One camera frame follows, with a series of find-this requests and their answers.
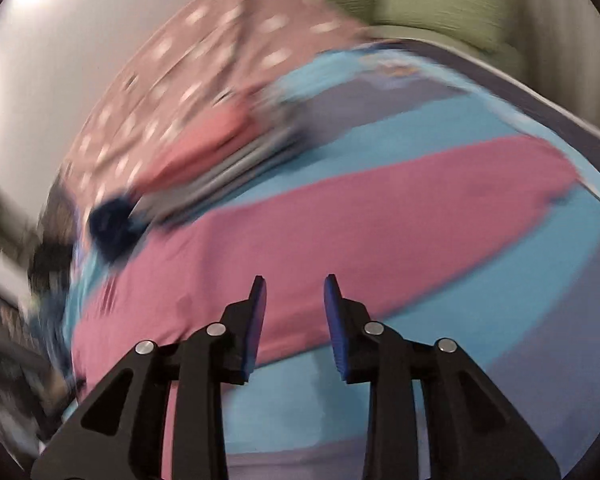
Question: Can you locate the pink polka dot duvet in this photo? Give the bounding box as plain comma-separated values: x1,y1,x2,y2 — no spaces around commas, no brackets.
60,0,364,209

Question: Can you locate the blue grey striped bedsheet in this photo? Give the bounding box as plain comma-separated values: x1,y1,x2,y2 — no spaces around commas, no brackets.
32,44,600,479

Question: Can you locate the green pillow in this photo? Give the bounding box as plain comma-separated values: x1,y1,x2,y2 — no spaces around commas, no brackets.
374,0,518,52

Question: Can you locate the pink garment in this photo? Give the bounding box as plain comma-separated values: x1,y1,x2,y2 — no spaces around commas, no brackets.
72,136,579,479

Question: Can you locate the navy star patterned garment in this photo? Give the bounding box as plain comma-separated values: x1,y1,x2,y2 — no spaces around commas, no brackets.
87,195,148,264

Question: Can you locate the folded clothes stack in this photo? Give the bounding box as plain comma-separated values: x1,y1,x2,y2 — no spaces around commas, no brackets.
132,91,314,222

